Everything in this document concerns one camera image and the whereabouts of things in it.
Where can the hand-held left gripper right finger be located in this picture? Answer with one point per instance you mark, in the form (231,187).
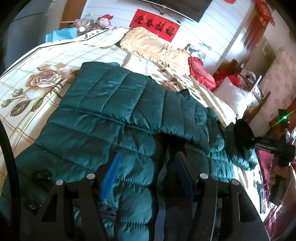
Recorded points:
(183,172)

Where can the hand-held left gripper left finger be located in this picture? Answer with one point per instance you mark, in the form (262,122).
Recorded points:
(111,176)

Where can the dark green puffer jacket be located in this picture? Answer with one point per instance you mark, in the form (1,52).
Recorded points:
(111,120)

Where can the person's right forearm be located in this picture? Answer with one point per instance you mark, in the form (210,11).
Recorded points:
(286,220)

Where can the person's right hand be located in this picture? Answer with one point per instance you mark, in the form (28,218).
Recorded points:
(283,173)

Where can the maroon blanket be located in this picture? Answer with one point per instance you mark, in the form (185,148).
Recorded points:
(264,166)

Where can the wooden headboard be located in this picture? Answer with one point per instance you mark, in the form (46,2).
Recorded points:
(259,109)

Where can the white pillow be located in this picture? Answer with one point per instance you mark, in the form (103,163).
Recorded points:
(233,97)

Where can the red cloth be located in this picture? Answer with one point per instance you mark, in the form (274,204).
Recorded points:
(225,77)

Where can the red ruffled pillow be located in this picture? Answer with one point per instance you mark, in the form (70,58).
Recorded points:
(201,71)

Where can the printed picture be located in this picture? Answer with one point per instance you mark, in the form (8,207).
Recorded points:
(196,52)

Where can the beige fringed pillow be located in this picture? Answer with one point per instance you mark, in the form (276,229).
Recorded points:
(150,46)

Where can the cream floral bed sheet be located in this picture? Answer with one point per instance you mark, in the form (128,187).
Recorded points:
(34,69)

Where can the light blue cloth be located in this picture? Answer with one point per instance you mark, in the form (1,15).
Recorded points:
(61,34)

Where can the pile of small trinkets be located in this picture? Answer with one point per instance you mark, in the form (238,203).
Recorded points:
(86,23)

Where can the plush toy with red hat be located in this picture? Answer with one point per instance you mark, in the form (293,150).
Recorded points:
(104,20)

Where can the red knot wall decoration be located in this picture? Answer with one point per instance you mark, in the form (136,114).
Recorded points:
(263,10)

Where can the red wall banner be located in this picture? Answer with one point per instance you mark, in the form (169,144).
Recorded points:
(154,24)

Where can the black wall television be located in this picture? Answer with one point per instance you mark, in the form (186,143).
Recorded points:
(185,7)

